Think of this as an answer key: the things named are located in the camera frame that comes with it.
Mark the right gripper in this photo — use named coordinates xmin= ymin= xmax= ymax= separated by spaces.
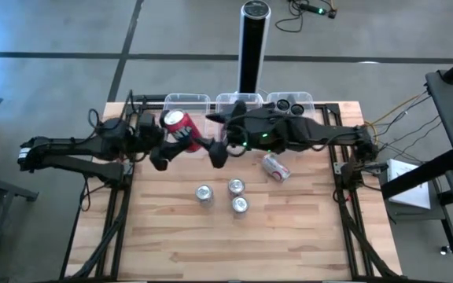
xmin=194 ymin=101 xmax=290 ymax=169

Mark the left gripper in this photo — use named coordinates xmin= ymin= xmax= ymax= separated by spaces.
xmin=131 ymin=116 xmax=194 ymax=172

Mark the red strawberry soda can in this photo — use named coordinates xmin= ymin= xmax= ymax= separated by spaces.
xmin=163 ymin=108 xmax=204 ymax=154

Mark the silver diet cola can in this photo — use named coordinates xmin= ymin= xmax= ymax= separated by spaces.
xmin=227 ymin=178 xmax=246 ymax=199
xmin=260 ymin=153 xmax=292 ymax=183
xmin=195 ymin=184 xmax=215 ymax=208
xmin=231 ymin=196 xmax=250 ymax=217

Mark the clear plastic bin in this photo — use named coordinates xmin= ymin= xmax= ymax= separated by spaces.
xmin=266 ymin=90 xmax=321 ymax=156
xmin=215 ymin=92 xmax=265 ymax=158
xmin=162 ymin=92 xmax=212 ymax=158

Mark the black and white tower fan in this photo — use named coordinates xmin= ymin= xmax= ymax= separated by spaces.
xmin=237 ymin=0 xmax=272 ymax=95

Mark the black power strip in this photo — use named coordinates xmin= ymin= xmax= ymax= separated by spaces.
xmin=297 ymin=2 xmax=328 ymax=16

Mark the black table clamp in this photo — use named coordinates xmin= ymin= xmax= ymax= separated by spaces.
xmin=362 ymin=162 xmax=389 ymax=174

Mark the grey metal stand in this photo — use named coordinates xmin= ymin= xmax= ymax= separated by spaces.
xmin=0 ymin=97 xmax=39 ymax=283

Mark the white paper sheet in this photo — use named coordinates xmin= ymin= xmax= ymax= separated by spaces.
xmin=385 ymin=158 xmax=433 ymax=210

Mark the black square beam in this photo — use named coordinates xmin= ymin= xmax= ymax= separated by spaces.
xmin=379 ymin=149 xmax=453 ymax=200

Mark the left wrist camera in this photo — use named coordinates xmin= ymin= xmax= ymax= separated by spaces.
xmin=138 ymin=112 xmax=157 ymax=127

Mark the black aluminium table frame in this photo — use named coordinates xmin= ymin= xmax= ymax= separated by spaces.
xmin=59 ymin=93 xmax=408 ymax=283

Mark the black floor cable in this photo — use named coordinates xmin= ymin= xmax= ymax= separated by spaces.
xmin=275 ymin=0 xmax=305 ymax=34

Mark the yellow cable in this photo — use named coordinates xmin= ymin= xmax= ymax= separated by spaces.
xmin=363 ymin=90 xmax=428 ymax=129

